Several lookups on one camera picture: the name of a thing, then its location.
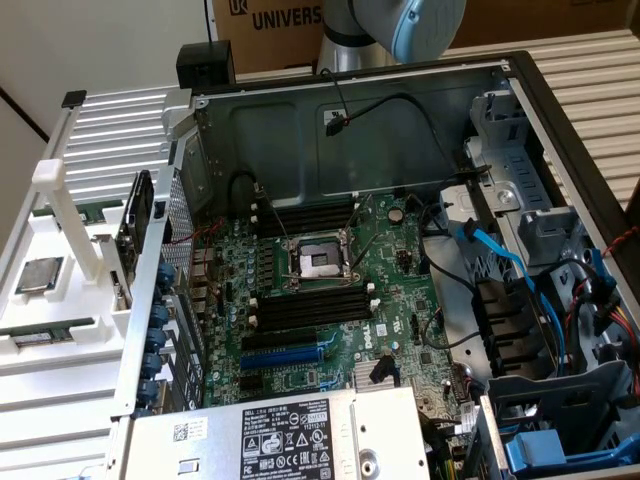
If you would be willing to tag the silver CPU chip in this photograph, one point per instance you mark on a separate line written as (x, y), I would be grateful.
(39, 275)

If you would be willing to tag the silver power supply unit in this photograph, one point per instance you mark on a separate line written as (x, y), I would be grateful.
(280, 440)

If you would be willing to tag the CPU socket with metal frame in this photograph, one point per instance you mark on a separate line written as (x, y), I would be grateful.
(320, 260)

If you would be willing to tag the black box clamp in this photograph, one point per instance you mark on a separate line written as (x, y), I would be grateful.
(206, 62)

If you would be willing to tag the small black end cap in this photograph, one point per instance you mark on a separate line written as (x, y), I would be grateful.
(73, 98)

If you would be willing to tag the silver chipset heatsink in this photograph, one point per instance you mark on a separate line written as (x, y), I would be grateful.
(372, 372)

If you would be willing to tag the grey metal disk bay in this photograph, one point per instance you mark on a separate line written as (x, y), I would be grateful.
(510, 165)

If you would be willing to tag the white plastic parts rack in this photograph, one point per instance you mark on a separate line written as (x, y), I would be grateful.
(60, 280)

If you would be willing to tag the brown Universal Robots cardboard box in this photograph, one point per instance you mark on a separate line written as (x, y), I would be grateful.
(270, 35)

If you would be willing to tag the blue plastic drive bracket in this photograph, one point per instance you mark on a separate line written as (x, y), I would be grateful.
(555, 447)

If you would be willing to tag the open grey PC case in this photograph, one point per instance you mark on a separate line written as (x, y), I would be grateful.
(350, 150)

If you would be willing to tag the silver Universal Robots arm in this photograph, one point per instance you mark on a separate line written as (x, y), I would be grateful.
(350, 25)

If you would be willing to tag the black fan shroud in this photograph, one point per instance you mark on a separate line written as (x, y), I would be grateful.
(507, 325)

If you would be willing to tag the blue expansion slot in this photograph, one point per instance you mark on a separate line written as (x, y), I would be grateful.
(280, 357)

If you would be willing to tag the green Dell motherboard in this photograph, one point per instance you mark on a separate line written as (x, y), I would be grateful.
(350, 310)

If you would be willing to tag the black expansion slot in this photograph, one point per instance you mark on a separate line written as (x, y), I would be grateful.
(277, 339)

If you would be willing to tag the green RAM stick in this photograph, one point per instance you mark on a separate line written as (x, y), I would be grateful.
(37, 336)
(85, 216)

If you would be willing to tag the black RAM slot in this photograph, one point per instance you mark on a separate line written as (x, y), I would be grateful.
(312, 307)
(305, 217)

